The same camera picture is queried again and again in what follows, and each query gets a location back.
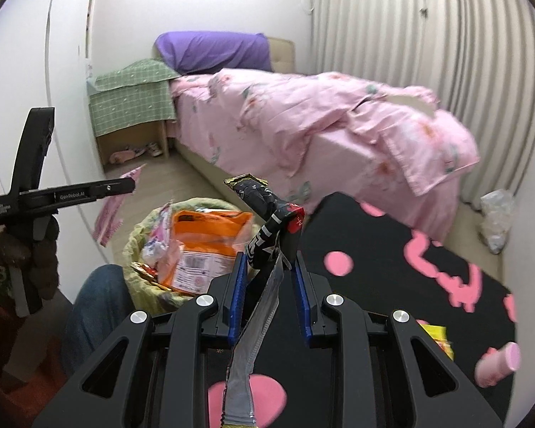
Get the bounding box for black cloth with pink shapes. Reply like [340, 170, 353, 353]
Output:
[204, 191, 517, 428]

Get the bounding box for black snack wrapper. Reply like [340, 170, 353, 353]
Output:
[222, 173, 306, 428]

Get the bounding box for white sneakers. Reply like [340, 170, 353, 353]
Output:
[136, 141, 164, 158]

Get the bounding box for pink plastic toy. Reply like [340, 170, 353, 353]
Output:
[474, 341, 522, 389]

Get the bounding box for pink floral blanket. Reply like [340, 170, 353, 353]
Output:
[169, 68, 482, 215]

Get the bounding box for crumpled clear plastic bag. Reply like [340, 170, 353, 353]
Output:
[479, 188, 516, 255]

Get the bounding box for red snack wrapper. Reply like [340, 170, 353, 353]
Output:
[131, 261, 162, 284]

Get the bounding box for person's left hand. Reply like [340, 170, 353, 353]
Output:
[0, 215, 61, 302]

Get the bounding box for beige padded headboard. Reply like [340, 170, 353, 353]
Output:
[266, 36, 297, 75]

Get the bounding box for orange snack packet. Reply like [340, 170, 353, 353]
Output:
[153, 209, 255, 296]

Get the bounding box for beige pleated curtain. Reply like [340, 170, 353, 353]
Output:
[309, 0, 535, 208]

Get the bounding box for person's orange sweater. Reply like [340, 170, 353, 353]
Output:
[0, 285, 70, 428]

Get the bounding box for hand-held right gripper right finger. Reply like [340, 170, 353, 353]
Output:
[292, 250, 504, 428]

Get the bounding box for pink snack wrapper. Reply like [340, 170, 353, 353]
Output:
[93, 163, 148, 247]

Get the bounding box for yellow and purple chip packet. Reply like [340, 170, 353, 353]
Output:
[418, 323, 456, 362]

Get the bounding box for person's leg in jeans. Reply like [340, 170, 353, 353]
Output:
[61, 263, 137, 376]

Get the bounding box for green checkered cloth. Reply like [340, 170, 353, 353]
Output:
[87, 58, 182, 138]

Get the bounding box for purple pillow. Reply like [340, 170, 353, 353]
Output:
[154, 31, 275, 76]

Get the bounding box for silver crumpled wrapper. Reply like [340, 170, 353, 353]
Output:
[141, 238, 171, 263]

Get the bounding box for pink clear plastic packet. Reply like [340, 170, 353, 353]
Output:
[143, 202, 181, 253]

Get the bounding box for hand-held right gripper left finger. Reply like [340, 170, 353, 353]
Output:
[31, 252, 250, 428]

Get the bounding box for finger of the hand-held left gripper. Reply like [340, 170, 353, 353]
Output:
[91, 177, 137, 197]

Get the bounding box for beige bed frame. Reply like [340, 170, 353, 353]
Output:
[175, 142, 322, 217]

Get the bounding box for wooden nightstand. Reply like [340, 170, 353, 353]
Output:
[95, 118, 169, 167]

